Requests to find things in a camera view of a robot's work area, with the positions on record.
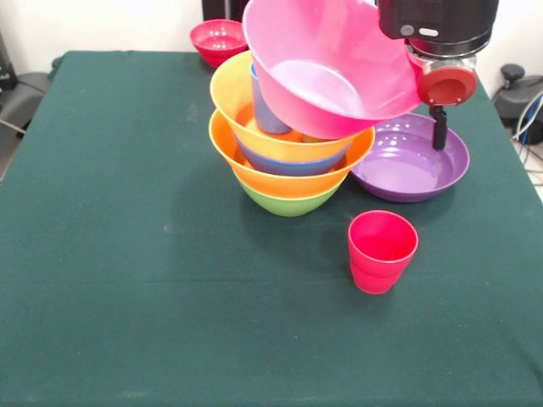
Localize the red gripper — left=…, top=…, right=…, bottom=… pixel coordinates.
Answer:
left=406, top=50, right=479, bottom=152

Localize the purple bowl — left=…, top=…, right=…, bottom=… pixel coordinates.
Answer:
left=350, top=112, right=471, bottom=204

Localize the pink bowl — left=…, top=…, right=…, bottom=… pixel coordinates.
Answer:
left=241, top=0, right=425, bottom=141

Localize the blue bowl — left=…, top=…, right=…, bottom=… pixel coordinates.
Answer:
left=232, top=131, right=353, bottom=177

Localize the orange bowl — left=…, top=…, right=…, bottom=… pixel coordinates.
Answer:
left=207, top=108, right=377, bottom=199
left=209, top=50, right=370, bottom=163

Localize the blue cup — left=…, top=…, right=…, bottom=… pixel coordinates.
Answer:
left=249, top=62, right=294, bottom=136

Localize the red cup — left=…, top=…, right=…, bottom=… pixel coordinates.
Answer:
left=347, top=209, right=420, bottom=296

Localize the green bowl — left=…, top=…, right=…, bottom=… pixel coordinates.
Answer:
left=235, top=173, right=343, bottom=218

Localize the red bowl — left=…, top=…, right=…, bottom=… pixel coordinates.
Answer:
left=188, top=19, right=249, bottom=69

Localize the dark green tablecloth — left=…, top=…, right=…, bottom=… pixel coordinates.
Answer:
left=0, top=50, right=543, bottom=407

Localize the floor cable bundle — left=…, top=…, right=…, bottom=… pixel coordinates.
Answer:
left=511, top=91, right=543, bottom=187

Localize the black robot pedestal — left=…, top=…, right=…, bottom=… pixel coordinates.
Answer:
left=202, top=0, right=251, bottom=26

